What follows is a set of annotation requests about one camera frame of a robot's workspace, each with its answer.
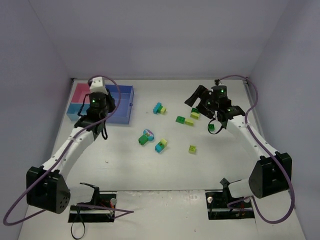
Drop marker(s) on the green four-stud lego brick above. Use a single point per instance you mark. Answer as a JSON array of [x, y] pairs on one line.
[[180, 119]]

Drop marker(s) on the green lego brick with number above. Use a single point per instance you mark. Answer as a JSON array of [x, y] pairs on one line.
[[143, 140]]

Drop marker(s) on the lime square lego brick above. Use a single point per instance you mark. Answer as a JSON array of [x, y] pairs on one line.
[[192, 149]]

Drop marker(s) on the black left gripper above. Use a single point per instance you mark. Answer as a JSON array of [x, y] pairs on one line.
[[110, 100]]

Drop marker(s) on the light blue plastic tray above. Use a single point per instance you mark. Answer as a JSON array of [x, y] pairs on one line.
[[73, 109]]

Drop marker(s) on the cyan long lego brick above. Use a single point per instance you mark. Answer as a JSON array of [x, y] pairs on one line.
[[156, 109]]

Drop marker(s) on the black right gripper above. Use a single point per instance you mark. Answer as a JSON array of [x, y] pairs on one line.
[[203, 99]]

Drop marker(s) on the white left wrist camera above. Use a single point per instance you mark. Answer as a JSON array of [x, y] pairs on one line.
[[97, 84]]

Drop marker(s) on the pink plastic tray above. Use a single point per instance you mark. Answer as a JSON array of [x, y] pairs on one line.
[[81, 90]]

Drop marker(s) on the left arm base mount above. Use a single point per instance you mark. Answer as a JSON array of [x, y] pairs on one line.
[[100, 209]]

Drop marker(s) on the cyan flower-face lego piece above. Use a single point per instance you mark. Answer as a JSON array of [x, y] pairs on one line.
[[149, 134]]

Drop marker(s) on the purple-blue plastic tray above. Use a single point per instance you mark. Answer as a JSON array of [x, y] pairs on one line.
[[123, 112]]

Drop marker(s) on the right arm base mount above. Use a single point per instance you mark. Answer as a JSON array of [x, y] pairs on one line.
[[222, 206]]

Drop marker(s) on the dark green square lego brick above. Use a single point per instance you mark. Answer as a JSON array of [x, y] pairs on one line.
[[211, 127]]

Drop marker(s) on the lime sloped lego brick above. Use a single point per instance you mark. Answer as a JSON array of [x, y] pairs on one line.
[[189, 122], [194, 115]]

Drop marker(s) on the lime lego brick on stack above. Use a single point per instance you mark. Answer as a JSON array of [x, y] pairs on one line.
[[163, 110]]

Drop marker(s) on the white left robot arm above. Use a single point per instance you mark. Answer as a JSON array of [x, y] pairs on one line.
[[47, 187]]

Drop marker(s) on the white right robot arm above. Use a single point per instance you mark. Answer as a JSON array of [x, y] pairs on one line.
[[271, 171]]

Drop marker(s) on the cyan lego brick of trio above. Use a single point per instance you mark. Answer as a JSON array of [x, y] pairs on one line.
[[159, 147]]

